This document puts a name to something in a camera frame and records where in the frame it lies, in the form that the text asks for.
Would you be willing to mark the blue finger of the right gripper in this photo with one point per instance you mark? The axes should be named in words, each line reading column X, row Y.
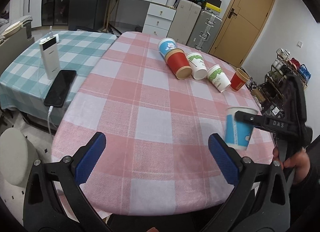
column 266, row 123

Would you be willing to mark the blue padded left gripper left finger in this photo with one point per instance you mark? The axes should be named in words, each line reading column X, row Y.
column 54, row 200

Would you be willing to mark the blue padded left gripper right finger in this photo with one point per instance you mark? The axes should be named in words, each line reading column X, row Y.
column 259, row 200

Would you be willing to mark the blue bunny paper cup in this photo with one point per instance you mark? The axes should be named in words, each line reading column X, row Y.
column 238, row 133

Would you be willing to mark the red upright paper cup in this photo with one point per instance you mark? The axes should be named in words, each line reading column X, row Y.
column 239, row 79

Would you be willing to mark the white green paper cup right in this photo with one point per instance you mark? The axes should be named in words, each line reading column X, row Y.
column 218, row 78

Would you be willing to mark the white green paper cup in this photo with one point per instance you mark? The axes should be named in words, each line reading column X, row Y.
column 196, row 62
column 218, row 78

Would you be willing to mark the white green paper cup left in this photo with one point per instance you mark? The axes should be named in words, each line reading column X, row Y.
column 196, row 62

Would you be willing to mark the red paper cup lying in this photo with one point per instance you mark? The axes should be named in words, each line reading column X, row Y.
column 178, row 63

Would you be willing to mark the blue paper cup lying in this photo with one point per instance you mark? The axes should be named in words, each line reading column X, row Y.
column 166, row 45

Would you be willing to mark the person's hand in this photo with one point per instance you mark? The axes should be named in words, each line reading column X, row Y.
column 300, row 161

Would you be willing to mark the wooden shoe rack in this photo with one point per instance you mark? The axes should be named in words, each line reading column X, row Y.
column 281, row 68

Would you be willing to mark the pink checkered tablecloth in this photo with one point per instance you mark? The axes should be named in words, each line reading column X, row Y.
column 156, row 161

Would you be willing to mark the black smartphone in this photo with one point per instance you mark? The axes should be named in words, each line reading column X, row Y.
column 59, row 89

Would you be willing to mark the silver suitcase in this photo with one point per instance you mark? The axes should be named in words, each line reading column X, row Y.
column 205, row 31

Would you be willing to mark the teal checkered tablecloth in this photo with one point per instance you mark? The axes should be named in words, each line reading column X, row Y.
column 27, row 80

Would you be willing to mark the wooden door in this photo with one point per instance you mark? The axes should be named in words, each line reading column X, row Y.
column 242, row 24

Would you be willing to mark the beige suitcase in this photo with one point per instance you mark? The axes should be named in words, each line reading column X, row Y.
column 184, row 21

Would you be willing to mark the white drawer desk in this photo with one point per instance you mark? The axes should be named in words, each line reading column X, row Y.
column 159, row 17

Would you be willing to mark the white power bank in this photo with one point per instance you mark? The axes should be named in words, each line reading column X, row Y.
column 50, row 58

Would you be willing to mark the black refrigerator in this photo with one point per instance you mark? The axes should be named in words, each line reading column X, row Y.
column 86, row 13

